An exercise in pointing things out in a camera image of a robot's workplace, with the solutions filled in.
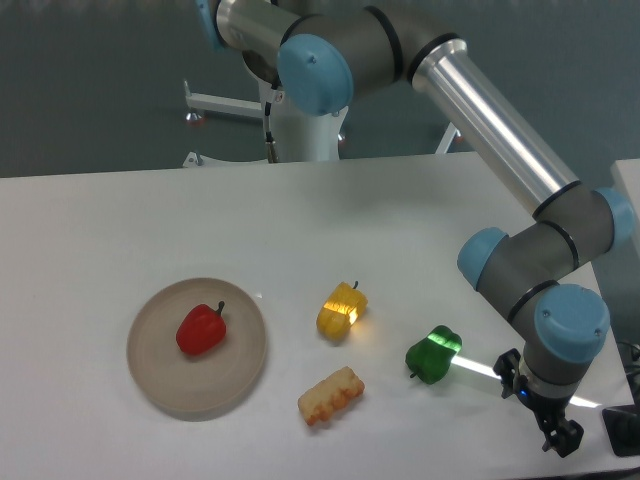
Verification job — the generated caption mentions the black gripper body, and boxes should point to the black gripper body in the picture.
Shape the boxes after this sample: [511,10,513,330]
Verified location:
[493,349,575,436]

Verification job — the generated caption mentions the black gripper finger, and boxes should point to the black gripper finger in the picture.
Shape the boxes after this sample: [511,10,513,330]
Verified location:
[541,422,558,451]
[555,419,584,458]

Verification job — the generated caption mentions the red toy bell pepper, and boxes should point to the red toy bell pepper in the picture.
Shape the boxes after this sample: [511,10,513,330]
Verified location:
[176,301,227,356]

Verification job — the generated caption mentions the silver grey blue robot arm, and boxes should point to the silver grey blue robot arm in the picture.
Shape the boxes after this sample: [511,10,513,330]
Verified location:
[196,1,635,457]

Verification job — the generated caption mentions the green toy bell pepper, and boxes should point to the green toy bell pepper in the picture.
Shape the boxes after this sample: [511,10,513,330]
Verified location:
[405,325,463,385]

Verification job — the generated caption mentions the yellow toy bell pepper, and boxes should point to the yellow toy bell pepper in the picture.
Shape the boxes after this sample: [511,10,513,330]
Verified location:
[316,281,368,343]

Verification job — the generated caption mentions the beige round plate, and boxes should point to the beige round plate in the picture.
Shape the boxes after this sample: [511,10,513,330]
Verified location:
[126,278,268,421]

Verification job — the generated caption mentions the black box at table edge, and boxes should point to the black box at table edge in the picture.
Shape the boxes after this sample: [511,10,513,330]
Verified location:
[602,405,639,457]

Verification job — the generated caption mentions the orange toy bread piece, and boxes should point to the orange toy bread piece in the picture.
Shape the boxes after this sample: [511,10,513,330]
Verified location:
[297,366,365,426]

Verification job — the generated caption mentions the white side table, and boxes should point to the white side table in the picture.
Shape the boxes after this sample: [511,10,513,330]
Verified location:
[611,159,640,220]

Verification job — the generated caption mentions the black cables at right edge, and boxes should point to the black cables at right edge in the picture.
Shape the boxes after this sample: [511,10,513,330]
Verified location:
[615,339,640,389]

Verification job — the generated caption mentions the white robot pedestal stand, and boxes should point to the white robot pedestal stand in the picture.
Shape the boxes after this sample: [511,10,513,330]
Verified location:
[181,49,466,169]

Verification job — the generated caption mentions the black cable on pedestal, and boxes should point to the black cable on pedestal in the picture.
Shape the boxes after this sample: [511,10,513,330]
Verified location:
[263,72,282,164]

